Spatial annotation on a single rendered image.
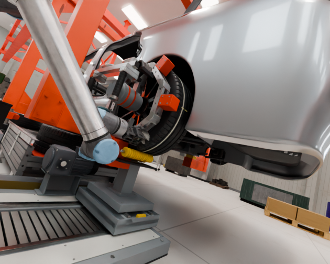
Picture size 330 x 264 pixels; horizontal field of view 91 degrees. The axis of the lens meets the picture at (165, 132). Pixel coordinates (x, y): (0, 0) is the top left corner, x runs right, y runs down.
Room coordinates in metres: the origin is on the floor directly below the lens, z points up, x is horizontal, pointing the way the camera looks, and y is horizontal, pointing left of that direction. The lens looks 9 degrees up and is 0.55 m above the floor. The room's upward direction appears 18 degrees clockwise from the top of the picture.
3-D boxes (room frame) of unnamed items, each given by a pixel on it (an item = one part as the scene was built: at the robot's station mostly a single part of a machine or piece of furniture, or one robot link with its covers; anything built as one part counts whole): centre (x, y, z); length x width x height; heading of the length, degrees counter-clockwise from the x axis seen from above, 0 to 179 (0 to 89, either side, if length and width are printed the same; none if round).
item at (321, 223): (3.88, -3.46, 0.20); 1.17 x 0.84 x 0.41; 62
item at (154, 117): (1.08, 0.27, 0.85); 0.54 x 0.07 x 0.54; 49
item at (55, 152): (1.25, 0.54, 0.26); 0.42 x 0.18 x 0.35; 139
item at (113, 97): (0.79, 0.30, 0.83); 0.04 x 0.04 x 0.16
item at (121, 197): (1.21, 0.16, 0.32); 0.40 x 0.30 x 0.28; 49
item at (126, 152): (1.08, 0.12, 0.51); 0.29 x 0.06 x 0.06; 139
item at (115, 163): (1.11, 0.25, 0.48); 0.16 x 0.12 x 0.17; 139
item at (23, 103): (2.68, 2.12, 0.69); 0.52 x 0.17 x 0.35; 139
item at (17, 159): (2.31, 1.55, 0.13); 2.47 x 0.85 x 0.27; 49
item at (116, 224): (1.21, 0.16, 0.13); 0.50 x 0.36 x 0.10; 49
